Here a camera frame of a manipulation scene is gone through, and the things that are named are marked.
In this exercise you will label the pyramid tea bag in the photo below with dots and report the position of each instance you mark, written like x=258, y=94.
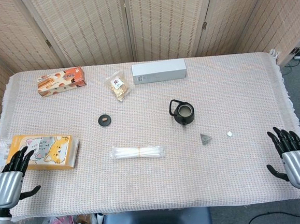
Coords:
x=206, y=138

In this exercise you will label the woven pinkish tablecloth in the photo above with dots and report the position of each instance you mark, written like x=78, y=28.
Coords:
x=171, y=180

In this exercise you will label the orange cookie box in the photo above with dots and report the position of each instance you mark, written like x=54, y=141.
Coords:
x=59, y=82

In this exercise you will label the clear snack packet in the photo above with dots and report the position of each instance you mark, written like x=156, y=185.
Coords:
x=118, y=87

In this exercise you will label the black teapot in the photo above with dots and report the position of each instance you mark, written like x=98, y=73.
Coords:
x=177, y=118

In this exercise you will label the long white cardboard box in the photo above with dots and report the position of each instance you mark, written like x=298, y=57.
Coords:
x=159, y=71

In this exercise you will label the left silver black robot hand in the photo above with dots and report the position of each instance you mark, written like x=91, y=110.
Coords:
x=5, y=188

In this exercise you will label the woven bamboo folding screen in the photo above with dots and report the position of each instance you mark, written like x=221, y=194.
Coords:
x=93, y=25

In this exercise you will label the yellow cat tissue pack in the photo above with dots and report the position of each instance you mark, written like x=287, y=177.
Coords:
x=51, y=151

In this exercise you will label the black teapot lid wooden knob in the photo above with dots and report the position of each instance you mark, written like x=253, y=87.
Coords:
x=101, y=122

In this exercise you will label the pack of white straws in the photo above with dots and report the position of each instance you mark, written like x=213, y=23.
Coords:
x=137, y=152

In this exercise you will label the small white tag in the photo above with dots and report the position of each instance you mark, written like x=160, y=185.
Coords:
x=229, y=133

